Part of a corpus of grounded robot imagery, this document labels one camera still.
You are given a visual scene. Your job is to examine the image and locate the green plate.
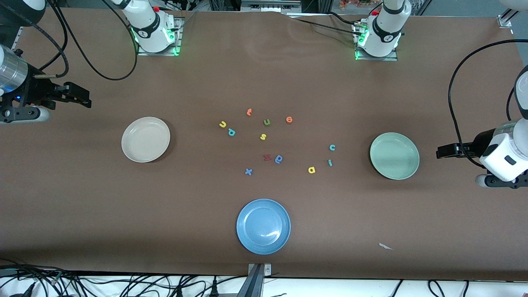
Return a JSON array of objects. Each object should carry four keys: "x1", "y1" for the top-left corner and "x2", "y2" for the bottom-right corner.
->
[{"x1": 370, "y1": 132, "x2": 420, "y2": 180}]

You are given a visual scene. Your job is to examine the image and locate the beige brown plate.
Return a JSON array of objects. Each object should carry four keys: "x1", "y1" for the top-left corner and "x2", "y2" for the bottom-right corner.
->
[{"x1": 121, "y1": 117, "x2": 171, "y2": 163}]

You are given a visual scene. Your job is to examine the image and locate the blue plate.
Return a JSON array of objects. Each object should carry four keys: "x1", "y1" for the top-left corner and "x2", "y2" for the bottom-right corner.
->
[{"x1": 236, "y1": 199, "x2": 291, "y2": 255}]

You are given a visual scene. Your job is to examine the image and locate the grey power strip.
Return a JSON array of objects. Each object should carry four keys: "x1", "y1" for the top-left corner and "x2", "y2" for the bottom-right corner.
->
[{"x1": 241, "y1": 0, "x2": 302, "y2": 13}]

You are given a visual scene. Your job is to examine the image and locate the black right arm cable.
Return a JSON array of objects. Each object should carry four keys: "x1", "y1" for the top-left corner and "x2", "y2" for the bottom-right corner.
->
[{"x1": 27, "y1": 0, "x2": 139, "y2": 82}]

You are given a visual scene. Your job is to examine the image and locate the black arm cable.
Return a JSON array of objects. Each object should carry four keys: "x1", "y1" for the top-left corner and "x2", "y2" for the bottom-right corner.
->
[
  {"x1": 448, "y1": 38, "x2": 528, "y2": 168},
  {"x1": 27, "y1": 0, "x2": 139, "y2": 82}
]

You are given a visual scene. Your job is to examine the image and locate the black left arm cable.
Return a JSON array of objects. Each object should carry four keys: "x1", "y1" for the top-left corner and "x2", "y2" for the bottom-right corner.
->
[{"x1": 448, "y1": 38, "x2": 528, "y2": 168}]

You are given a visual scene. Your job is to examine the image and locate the aluminium side rail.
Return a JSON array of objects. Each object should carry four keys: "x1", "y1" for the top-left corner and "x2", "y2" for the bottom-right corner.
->
[{"x1": 10, "y1": 27, "x2": 24, "y2": 52}]

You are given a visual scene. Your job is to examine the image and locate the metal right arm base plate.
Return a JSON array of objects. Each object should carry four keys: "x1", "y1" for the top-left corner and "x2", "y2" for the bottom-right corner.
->
[{"x1": 137, "y1": 16, "x2": 182, "y2": 57}]

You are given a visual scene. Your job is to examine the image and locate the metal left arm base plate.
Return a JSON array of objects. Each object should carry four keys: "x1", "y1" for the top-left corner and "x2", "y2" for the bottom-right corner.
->
[{"x1": 355, "y1": 23, "x2": 398, "y2": 61}]

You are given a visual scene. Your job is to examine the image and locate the aluminium corner bracket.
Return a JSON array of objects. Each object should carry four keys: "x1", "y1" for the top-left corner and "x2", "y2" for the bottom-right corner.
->
[{"x1": 497, "y1": 7, "x2": 521, "y2": 28}]

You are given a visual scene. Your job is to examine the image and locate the black base cable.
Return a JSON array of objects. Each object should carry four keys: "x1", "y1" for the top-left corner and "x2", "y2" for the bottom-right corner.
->
[
  {"x1": 328, "y1": 12, "x2": 363, "y2": 26},
  {"x1": 294, "y1": 18, "x2": 358, "y2": 34}
]

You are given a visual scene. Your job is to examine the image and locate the metal table edge bracket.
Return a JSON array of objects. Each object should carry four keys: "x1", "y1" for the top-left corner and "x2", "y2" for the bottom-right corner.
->
[{"x1": 247, "y1": 263, "x2": 272, "y2": 276}]

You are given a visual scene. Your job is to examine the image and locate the grey support post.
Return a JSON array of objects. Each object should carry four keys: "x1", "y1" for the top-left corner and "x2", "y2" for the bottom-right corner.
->
[{"x1": 236, "y1": 264, "x2": 264, "y2": 297}]

